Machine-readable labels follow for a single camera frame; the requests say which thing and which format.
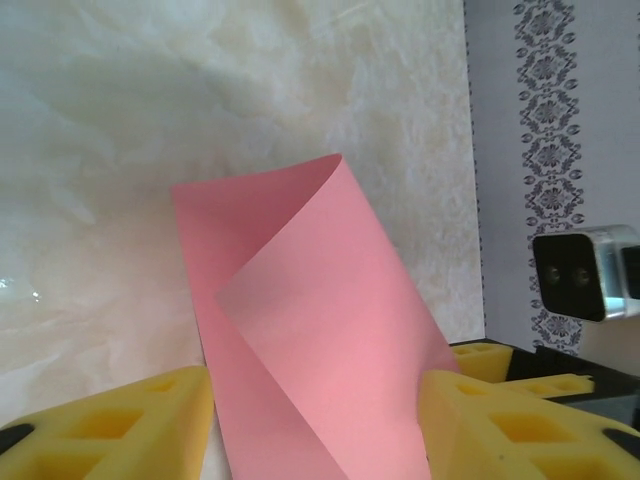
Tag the pink paper sheet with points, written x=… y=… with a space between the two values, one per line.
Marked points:
x=325 y=350

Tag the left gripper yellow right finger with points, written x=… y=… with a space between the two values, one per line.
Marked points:
x=460 y=430

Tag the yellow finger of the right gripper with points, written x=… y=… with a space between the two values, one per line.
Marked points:
x=530 y=386
x=492 y=362

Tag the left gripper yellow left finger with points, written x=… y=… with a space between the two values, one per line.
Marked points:
x=65 y=425

